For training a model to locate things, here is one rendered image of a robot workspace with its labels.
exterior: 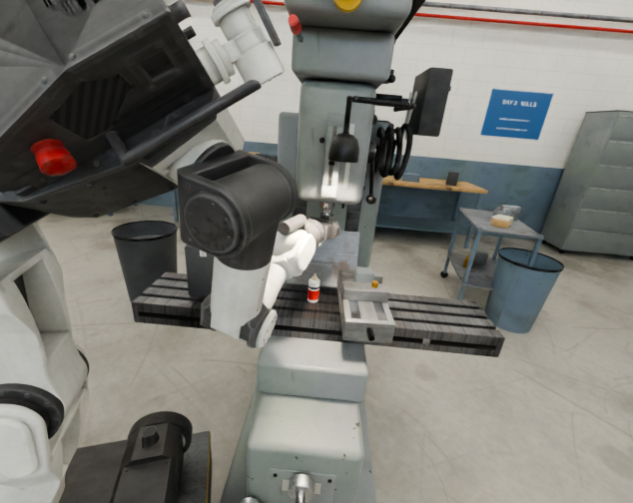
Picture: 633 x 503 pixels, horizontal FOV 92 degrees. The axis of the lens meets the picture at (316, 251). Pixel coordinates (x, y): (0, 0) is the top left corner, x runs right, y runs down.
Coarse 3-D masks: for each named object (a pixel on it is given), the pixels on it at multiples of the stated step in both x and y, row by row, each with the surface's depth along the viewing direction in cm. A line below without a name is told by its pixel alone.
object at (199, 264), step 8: (192, 248) 102; (192, 256) 103; (200, 256) 103; (208, 256) 104; (192, 264) 104; (200, 264) 105; (208, 264) 105; (192, 272) 105; (200, 272) 106; (208, 272) 106; (192, 280) 107; (200, 280) 107; (208, 280) 107; (192, 288) 108; (200, 288) 108; (208, 288) 108
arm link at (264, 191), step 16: (240, 176) 40; (256, 176) 41; (272, 176) 43; (240, 192) 37; (256, 192) 39; (272, 192) 41; (288, 192) 45; (256, 208) 38; (272, 208) 41; (288, 208) 46; (256, 224) 38; (272, 224) 43; (256, 240) 43; (272, 240) 45; (240, 256) 44; (256, 256) 45
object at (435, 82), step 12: (432, 72) 100; (444, 72) 100; (420, 84) 109; (432, 84) 102; (444, 84) 101; (420, 96) 107; (432, 96) 103; (444, 96) 103; (420, 108) 106; (432, 108) 104; (444, 108) 104; (420, 120) 106; (432, 120) 106; (420, 132) 107; (432, 132) 107
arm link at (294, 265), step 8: (304, 240) 76; (312, 240) 79; (296, 248) 74; (304, 248) 75; (312, 248) 79; (272, 256) 74; (280, 256) 73; (288, 256) 73; (296, 256) 73; (304, 256) 75; (312, 256) 80; (280, 264) 72; (288, 264) 72; (296, 264) 73; (304, 264) 76; (288, 272) 73; (296, 272) 75
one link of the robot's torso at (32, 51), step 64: (0, 0) 27; (64, 0) 38; (128, 0) 26; (0, 64) 27; (64, 64) 26; (128, 64) 28; (192, 64) 32; (0, 128) 28; (64, 128) 31; (128, 128) 36; (192, 128) 35; (0, 192) 37; (64, 192) 38; (128, 192) 44
